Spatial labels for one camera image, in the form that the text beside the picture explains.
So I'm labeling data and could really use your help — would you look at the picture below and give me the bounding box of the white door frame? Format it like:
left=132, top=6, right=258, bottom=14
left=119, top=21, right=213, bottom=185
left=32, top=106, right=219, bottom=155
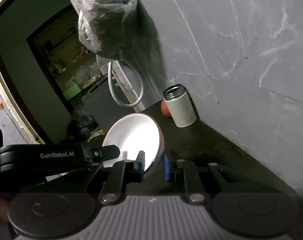
left=0, top=0, right=45, bottom=144

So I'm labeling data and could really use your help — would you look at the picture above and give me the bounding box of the dark grey cabinet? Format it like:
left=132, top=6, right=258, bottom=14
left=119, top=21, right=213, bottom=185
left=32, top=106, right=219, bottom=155
left=82, top=82, right=136, bottom=132

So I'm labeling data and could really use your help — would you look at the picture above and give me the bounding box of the clear plastic bag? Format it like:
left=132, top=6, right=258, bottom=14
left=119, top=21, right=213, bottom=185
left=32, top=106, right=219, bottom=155
left=78, top=0, right=138, bottom=60

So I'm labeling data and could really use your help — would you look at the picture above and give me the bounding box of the white bowl red rim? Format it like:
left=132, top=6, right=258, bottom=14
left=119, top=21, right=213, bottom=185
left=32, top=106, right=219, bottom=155
left=103, top=113, right=165, bottom=177

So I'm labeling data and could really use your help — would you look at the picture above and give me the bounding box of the black table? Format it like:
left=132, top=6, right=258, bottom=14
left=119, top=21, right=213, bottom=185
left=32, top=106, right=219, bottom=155
left=144, top=102, right=295, bottom=195

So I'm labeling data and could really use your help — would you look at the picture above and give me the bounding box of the white looped hose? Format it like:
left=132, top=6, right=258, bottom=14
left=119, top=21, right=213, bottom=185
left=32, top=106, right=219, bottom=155
left=107, top=60, right=144, bottom=108

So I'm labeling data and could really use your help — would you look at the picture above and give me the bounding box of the green box on shelf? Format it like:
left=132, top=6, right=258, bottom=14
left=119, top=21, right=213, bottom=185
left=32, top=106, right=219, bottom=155
left=63, top=83, right=82, bottom=100

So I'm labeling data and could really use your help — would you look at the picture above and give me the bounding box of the red ball lid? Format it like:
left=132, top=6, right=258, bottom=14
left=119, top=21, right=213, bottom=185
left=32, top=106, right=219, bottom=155
left=161, top=100, right=171, bottom=118

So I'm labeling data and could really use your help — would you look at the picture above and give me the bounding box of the white steel thermos flask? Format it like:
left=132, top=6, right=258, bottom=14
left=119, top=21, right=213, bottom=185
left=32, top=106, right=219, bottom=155
left=163, top=84, right=197, bottom=128

